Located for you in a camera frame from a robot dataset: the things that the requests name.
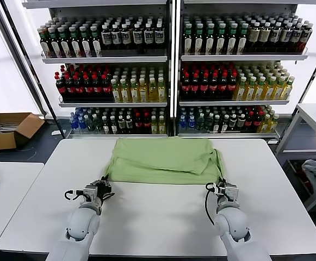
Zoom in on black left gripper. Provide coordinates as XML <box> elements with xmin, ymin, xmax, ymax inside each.
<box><xmin>91</xmin><ymin>176</ymin><xmax>113</xmax><ymax>201</ymax></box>

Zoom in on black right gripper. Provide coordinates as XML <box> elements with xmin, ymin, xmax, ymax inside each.
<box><xmin>214</xmin><ymin>177</ymin><xmax>230</xmax><ymax>195</ymax></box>

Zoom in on light green polo shirt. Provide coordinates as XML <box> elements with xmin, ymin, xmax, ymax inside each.
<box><xmin>102</xmin><ymin>136</ymin><xmax>226</xmax><ymax>185</ymax></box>

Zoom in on red-cap cola bottle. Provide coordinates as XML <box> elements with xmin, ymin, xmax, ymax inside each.
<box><xmin>200</xmin><ymin>72</ymin><xmax>210</xmax><ymax>100</ymax></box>
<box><xmin>190</xmin><ymin>72</ymin><xmax>201</xmax><ymax>100</ymax></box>
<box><xmin>209</xmin><ymin>72</ymin><xmax>220</xmax><ymax>100</ymax></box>
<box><xmin>244</xmin><ymin>111</ymin><xmax>253</xmax><ymax>131</ymax></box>
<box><xmin>72</xmin><ymin>74</ymin><xmax>84</xmax><ymax>102</ymax></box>
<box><xmin>82</xmin><ymin>74</ymin><xmax>94</xmax><ymax>102</ymax></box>
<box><xmin>54</xmin><ymin>72</ymin><xmax>66</xmax><ymax>102</ymax></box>
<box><xmin>64</xmin><ymin>74</ymin><xmax>76</xmax><ymax>102</ymax></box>
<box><xmin>101</xmin><ymin>74</ymin><xmax>112</xmax><ymax>102</ymax></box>
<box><xmin>218</xmin><ymin>72</ymin><xmax>228</xmax><ymax>100</ymax></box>
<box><xmin>227</xmin><ymin>72</ymin><xmax>237</xmax><ymax>100</ymax></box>
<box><xmin>91</xmin><ymin>74</ymin><xmax>103</xmax><ymax>102</ymax></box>
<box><xmin>181</xmin><ymin>72</ymin><xmax>191</xmax><ymax>100</ymax></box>
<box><xmin>252</xmin><ymin>111</ymin><xmax>262</xmax><ymax>132</ymax></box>
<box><xmin>134</xmin><ymin>113</ymin><xmax>144</xmax><ymax>134</ymax></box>
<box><xmin>142</xmin><ymin>113</ymin><xmax>152</xmax><ymax>134</ymax></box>

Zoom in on dark storage bin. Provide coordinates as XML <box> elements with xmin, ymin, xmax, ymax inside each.
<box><xmin>286</xmin><ymin>158</ymin><xmax>316</xmax><ymax>204</ymax></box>

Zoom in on red cloth item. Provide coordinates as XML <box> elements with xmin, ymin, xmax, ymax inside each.
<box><xmin>299</xmin><ymin>162</ymin><xmax>312</xmax><ymax>192</ymax></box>

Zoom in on brown cardboard box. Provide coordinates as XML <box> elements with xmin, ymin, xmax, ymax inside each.
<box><xmin>0</xmin><ymin>112</ymin><xmax>46</xmax><ymax>152</ymax></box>

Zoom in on clear plastic wrapped packets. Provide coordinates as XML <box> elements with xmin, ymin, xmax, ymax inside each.
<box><xmin>0</xmin><ymin>121</ymin><xmax>20</xmax><ymax>136</ymax></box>

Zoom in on grey metal shelf unit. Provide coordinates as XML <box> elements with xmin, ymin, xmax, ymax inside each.
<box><xmin>21</xmin><ymin>0</ymin><xmax>175</xmax><ymax>140</ymax></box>
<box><xmin>174</xmin><ymin>0</ymin><xmax>316</xmax><ymax>145</ymax></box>

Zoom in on green-cap dark tea bottle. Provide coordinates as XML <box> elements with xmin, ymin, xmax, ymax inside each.
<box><xmin>58</xmin><ymin>26</ymin><xmax>72</xmax><ymax>58</ymax></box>
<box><xmin>183</xmin><ymin>23</ymin><xmax>194</xmax><ymax>54</ymax></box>
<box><xmin>90</xmin><ymin>25</ymin><xmax>103</xmax><ymax>57</ymax></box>
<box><xmin>227</xmin><ymin>23</ymin><xmax>238</xmax><ymax>54</ymax></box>
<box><xmin>216</xmin><ymin>23</ymin><xmax>226</xmax><ymax>54</ymax></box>
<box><xmin>48</xmin><ymin>26</ymin><xmax>62</xmax><ymax>58</ymax></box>
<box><xmin>69</xmin><ymin>26</ymin><xmax>82</xmax><ymax>58</ymax></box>
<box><xmin>39</xmin><ymin>26</ymin><xmax>51</xmax><ymax>58</ymax></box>
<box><xmin>193</xmin><ymin>23</ymin><xmax>204</xmax><ymax>54</ymax></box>
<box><xmin>237</xmin><ymin>23</ymin><xmax>249</xmax><ymax>54</ymax></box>
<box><xmin>79</xmin><ymin>25</ymin><xmax>92</xmax><ymax>58</ymax></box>
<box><xmin>205</xmin><ymin>23</ymin><xmax>215</xmax><ymax>54</ymax></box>

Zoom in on dark bottle blue-white label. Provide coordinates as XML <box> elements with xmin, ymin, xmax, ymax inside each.
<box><xmin>110</xmin><ymin>23</ymin><xmax>122</xmax><ymax>51</ymax></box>
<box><xmin>101</xmin><ymin>23</ymin><xmax>112</xmax><ymax>51</ymax></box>
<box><xmin>280</xmin><ymin>22</ymin><xmax>293</xmax><ymax>52</ymax></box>
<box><xmin>143</xmin><ymin>23</ymin><xmax>155</xmax><ymax>51</ymax></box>
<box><xmin>132</xmin><ymin>23</ymin><xmax>144</xmax><ymax>51</ymax></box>
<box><xmin>290</xmin><ymin>23</ymin><xmax>303</xmax><ymax>52</ymax></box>
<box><xmin>270</xmin><ymin>21</ymin><xmax>282</xmax><ymax>52</ymax></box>
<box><xmin>120</xmin><ymin>23</ymin><xmax>131</xmax><ymax>51</ymax></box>
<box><xmin>154</xmin><ymin>23</ymin><xmax>165</xmax><ymax>51</ymax></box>
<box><xmin>300</xmin><ymin>21</ymin><xmax>313</xmax><ymax>52</ymax></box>

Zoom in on dark bottle beige label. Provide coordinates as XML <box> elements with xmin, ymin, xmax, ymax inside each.
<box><xmin>259</xmin><ymin>21</ymin><xmax>272</xmax><ymax>52</ymax></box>
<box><xmin>249</xmin><ymin>22</ymin><xmax>261</xmax><ymax>52</ymax></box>

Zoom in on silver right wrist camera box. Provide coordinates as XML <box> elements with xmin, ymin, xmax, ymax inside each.
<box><xmin>224</xmin><ymin>182</ymin><xmax>240</xmax><ymax>202</ymax></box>

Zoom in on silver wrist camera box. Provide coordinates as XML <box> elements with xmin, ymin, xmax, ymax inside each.
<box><xmin>83</xmin><ymin>184</ymin><xmax>98</xmax><ymax>202</ymax></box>
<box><xmin>224</xmin><ymin>182</ymin><xmax>240</xmax><ymax>202</ymax></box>

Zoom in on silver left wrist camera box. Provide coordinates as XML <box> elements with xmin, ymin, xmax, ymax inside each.
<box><xmin>83</xmin><ymin>184</ymin><xmax>98</xmax><ymax>202</ymax></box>

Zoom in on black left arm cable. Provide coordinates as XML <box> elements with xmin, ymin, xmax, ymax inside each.
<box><xmin>64</xmin><ymin>189</ymin><xmax>85</xmax><ymax>202</ymax></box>

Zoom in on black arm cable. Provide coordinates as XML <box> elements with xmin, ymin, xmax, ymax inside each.
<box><xmin>64</xmin><ymin>189</ymin><xmax>85</xmax><ymax>202</ymax></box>
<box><xmin>204</xmin><ymin>182</ymin><xmax>218</xmax><ymax>226</ymax></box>

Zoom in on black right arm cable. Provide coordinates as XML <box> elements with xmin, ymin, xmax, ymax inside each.
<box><xmin>204</xmin><ymin>182</ymin><xmax>218</xmax><ymax>226</ymax></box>

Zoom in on grey frame side table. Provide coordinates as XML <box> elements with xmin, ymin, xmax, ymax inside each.
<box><xmin>274</xmin><ymin>102</ymin><xmax>316</xmax><ymax>212</ymax></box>

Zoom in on black slanted frame pole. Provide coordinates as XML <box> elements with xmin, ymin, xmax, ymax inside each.
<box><xmin>290</xmin><ymin>34</ymin><xmax>316</xmax><ymax>128</ymax></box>
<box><xmin>0</xmin><ymin>0</ymin><xmax>66</xmax><ymax>138</ymax></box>

